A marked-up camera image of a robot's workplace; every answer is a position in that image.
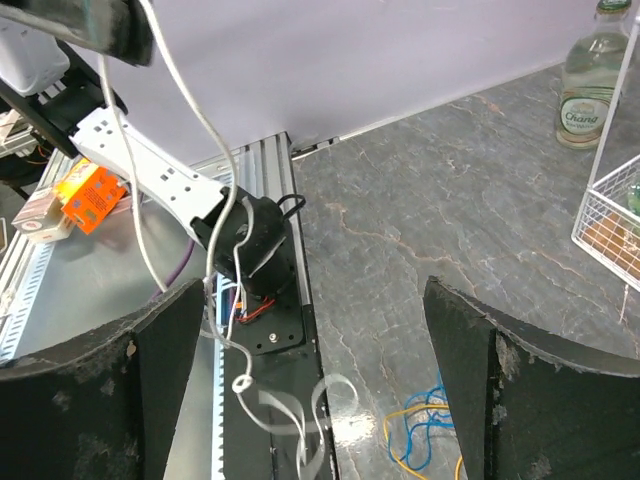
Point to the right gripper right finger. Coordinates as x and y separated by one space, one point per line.
529 404

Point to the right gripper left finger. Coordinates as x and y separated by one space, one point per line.
104 404

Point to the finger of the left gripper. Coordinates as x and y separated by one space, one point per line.
116 28

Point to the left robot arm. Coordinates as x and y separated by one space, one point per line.
74 108

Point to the orange box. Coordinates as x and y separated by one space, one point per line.
88 193

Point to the white and brown box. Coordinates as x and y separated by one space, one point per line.
41 218

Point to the left glass bottle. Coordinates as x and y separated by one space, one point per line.
589 76

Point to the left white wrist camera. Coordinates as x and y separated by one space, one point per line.
31 60

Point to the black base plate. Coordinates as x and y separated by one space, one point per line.
275 415

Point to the slotted cable duct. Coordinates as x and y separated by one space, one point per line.
85 281

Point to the white wire shelf rack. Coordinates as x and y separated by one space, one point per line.
607 223

